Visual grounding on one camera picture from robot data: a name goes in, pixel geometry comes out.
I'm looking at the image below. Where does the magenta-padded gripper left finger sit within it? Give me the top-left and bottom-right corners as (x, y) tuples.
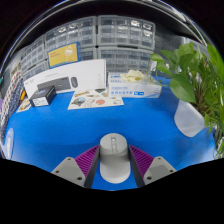
(50, 144), (101, 190)

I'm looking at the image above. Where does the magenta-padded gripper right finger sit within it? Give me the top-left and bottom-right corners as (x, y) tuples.
(128, 144), (177, 188)

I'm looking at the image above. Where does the white plant pot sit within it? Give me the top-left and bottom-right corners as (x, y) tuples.
(173, 99), (206, 138)

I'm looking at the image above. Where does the printed sticker sheet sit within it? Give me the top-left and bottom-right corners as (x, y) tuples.
(67, 88), (125, 111)
(16, 98), (33, 114)

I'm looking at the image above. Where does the small black box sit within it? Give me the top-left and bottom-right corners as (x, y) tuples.
(29, 85), (57, 108)

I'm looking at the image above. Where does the blue white glove box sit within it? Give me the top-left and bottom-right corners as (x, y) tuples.
(107, 69), (163, 100)

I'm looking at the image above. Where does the green leafy plant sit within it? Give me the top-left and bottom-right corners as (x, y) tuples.
(149, 41), (224, 158)

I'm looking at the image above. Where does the white keyboard packaging box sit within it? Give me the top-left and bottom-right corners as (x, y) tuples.
(23, 58), (107, 99)

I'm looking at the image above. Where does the red blue checkered cloth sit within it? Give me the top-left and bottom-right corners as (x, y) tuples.
(1, 68), (25, 111)

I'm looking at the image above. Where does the yellow and blue box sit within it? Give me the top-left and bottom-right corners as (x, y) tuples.
(47, 41), (82, 69)

